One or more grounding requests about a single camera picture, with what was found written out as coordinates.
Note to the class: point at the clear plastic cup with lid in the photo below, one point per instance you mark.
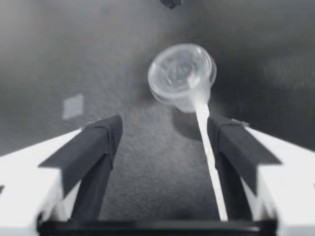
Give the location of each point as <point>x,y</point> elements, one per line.
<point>180,73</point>

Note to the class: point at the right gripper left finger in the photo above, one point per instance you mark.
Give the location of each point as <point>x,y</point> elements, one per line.
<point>73,152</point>

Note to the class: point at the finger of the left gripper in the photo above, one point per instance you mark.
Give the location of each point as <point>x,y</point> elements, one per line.
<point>170,3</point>

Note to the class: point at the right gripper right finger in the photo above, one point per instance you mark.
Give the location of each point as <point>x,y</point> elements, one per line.
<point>248,157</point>

